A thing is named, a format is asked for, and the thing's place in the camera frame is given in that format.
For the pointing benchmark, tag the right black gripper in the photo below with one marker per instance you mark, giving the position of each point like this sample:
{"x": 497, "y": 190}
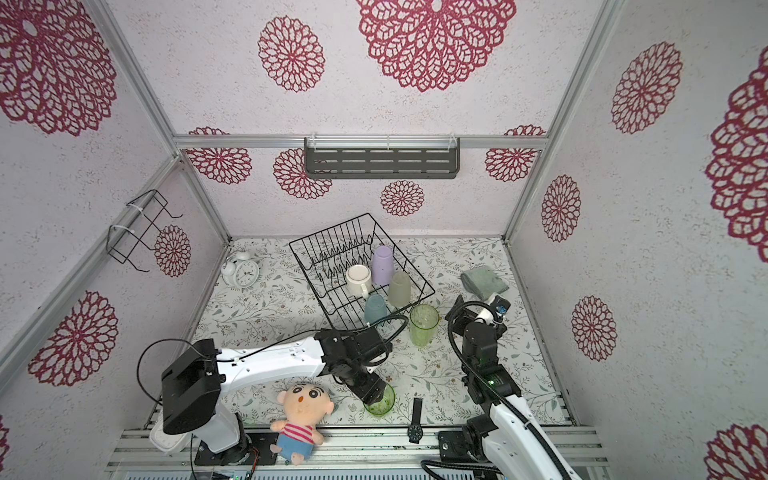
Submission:
{"x": 470, "y": 325}

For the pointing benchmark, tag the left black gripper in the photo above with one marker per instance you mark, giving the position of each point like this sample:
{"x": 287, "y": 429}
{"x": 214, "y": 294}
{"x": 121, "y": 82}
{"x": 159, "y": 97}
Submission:
{"x": 372, "y": 390}

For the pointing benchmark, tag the bright green short cup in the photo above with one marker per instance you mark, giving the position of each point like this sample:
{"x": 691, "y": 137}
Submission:
{"x": 385, "y": 404}

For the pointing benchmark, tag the teal plastic cup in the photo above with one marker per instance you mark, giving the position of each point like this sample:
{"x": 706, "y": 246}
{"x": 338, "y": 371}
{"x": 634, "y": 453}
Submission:
{"x": 375, "y": 309}

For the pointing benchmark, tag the frosted pale green cup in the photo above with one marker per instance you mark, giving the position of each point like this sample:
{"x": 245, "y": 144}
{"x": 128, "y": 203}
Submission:
{"x": 399, "y": 293}

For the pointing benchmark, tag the white mug red inside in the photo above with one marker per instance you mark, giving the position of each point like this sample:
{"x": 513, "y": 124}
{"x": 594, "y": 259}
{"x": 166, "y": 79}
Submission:
{"x": 359, "y": 281}

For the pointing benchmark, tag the lilac plastic cup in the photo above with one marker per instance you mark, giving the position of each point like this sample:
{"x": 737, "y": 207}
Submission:
{"x": 382, "y": 265}

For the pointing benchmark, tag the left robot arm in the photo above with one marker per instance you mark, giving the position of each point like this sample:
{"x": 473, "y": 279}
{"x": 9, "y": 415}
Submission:
{"x": 193, "y": 386}

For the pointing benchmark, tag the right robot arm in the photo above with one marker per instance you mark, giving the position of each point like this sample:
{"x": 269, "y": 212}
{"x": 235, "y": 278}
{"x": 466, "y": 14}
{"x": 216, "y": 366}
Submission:
{"x": 506, "y": 435}

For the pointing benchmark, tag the green folded cloth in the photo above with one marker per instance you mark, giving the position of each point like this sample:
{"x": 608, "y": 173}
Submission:
{"x": 483, "y": 282}

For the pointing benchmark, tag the tall light green cup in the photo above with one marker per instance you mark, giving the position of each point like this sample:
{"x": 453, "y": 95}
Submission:
{"x": 423, "y": 324}

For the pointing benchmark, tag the plush doll striped shirt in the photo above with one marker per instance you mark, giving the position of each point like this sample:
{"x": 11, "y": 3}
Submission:
{"x": 304, "y": 407}

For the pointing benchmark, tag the black wristwatch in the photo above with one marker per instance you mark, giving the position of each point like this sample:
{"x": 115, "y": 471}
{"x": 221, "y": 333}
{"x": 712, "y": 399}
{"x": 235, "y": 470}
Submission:
{"x": 415, "y": 429}

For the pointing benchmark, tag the white alarm clock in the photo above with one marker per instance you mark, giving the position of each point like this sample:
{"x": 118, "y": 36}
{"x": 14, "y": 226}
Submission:
{"x": 240, "y": 270}

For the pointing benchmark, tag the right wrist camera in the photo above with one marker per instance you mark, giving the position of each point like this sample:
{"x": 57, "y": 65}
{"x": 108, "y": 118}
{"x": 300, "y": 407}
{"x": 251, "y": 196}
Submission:
{"x": 495, "y": 310}

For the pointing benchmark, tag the black wire dish rack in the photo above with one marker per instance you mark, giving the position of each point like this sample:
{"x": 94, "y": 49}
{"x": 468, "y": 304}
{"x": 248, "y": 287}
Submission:
{"x": 350, "y": 263}

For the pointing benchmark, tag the grey wall shelf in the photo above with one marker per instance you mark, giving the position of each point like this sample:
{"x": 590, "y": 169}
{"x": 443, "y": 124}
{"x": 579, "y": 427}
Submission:
{"x": 381, "y": 159}

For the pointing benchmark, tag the black wire wall basket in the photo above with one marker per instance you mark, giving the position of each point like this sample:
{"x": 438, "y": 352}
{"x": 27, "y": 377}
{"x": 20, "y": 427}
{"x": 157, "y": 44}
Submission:
{"x": 144, "y": 211}

